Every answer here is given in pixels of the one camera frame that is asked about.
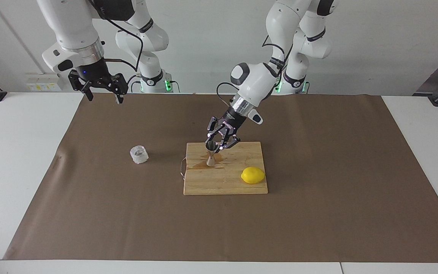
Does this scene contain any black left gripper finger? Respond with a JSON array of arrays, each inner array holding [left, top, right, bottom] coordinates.
[[206, 116, 221, 143], [219, 131, 241, 152]]

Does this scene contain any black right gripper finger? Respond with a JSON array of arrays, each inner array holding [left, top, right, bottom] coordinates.
[[108, 74, 129, 104], [68, 71, 94, 102]]

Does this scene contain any steel double jigger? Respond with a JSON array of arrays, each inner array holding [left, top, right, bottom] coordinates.
[[205, 140, 219, 167]]

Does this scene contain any clear crinkled glass cup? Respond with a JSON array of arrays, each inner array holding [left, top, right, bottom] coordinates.
[[130, 145, 149, 164]]

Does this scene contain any yellow lemon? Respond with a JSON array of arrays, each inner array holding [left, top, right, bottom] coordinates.
[[241, 166, 266, 185]]

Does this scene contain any wooden cutting board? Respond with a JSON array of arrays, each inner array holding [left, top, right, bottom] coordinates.
[[180, 142, 269, 196]]

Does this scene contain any brown paper table mat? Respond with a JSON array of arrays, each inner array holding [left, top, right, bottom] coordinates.
[[3, 92, 438, 263]]

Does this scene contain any black base power cable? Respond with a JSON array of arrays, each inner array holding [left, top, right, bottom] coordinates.
[[127, 74, 142, 94]]

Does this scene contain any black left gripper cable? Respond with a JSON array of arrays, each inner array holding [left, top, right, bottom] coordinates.
[[216, 36, 294, 109]]

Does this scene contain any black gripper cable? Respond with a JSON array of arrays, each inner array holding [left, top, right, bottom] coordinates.
[[216, 36, 294, 109], [90, 0, 144, 73]]

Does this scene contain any white wall socket box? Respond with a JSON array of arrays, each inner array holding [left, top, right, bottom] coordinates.
[[25, 73, 64, 92]]

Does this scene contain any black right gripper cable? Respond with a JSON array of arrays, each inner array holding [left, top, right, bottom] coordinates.
[[90, 0, 144, 73]]

